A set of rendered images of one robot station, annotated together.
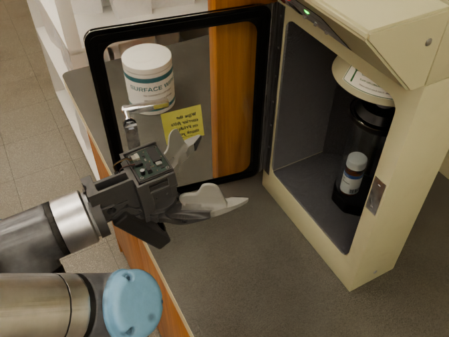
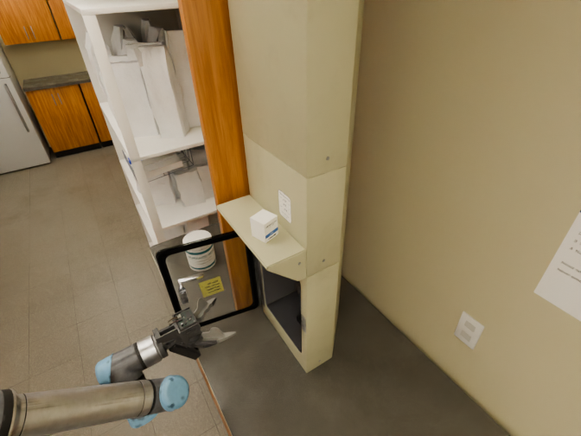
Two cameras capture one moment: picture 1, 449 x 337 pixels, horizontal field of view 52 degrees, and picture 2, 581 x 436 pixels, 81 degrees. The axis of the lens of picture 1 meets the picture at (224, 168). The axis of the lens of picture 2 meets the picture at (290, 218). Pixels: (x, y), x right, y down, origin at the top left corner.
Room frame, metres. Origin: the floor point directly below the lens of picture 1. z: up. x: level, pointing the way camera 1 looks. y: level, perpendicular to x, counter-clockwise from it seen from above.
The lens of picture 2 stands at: (-0.18, -0.17, 2.07)
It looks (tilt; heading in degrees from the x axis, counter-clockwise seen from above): 36 degrees down; 357
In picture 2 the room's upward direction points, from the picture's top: 2 degrees counter-clockwise
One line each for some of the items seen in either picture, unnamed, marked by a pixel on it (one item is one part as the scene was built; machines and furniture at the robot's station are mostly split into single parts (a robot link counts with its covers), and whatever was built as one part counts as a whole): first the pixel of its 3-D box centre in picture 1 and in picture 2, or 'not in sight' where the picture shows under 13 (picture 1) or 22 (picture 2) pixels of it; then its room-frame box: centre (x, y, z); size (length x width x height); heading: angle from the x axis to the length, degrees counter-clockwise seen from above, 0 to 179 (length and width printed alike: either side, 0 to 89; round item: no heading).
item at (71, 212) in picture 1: (76, 218); (150, 349); (0.39, 0.20, 1.25); 0.08 x 0.05 x 0.08; 28
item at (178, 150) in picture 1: (177, 144); (202, 304); (0.52, 0.07, 1.26); 0.09 x 0.03 x 0.06; 154
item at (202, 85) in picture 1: (188, 117); (213, 283); (0.68, 0.07, 1.19); 0.30 x 0.01 x 0.40; 108
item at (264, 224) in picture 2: not in sight; (264, 226); (0.53, -0.14, 1.54); 0.05 x 0.05 x 0.06; 47
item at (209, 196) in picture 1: (212, 196); (217, 332); (0.41, 0.02, 1.26); 0.09 x 0.03 x 0.06; 82
